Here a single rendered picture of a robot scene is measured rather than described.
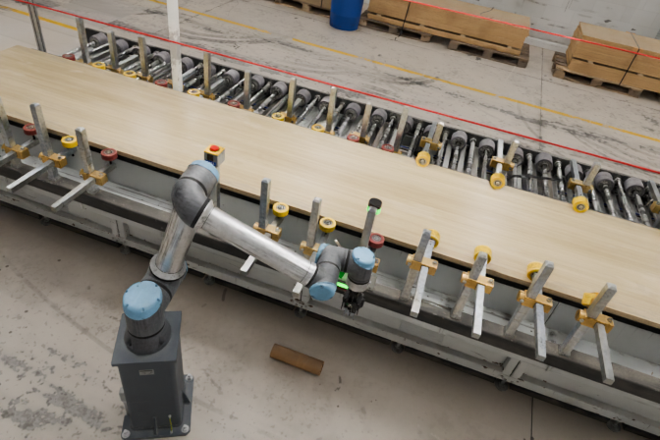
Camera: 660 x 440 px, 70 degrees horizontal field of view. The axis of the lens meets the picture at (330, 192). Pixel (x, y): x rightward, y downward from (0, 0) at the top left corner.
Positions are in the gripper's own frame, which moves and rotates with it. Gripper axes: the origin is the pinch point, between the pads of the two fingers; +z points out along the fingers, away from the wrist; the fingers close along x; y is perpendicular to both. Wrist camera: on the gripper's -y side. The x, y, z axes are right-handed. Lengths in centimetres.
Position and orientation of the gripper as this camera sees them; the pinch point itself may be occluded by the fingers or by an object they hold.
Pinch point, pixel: (350, 312)
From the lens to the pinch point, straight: 206.9
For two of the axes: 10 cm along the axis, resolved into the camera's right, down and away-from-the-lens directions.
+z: -1.4, 7.9, 6.0
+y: -3.1, 5.4, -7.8
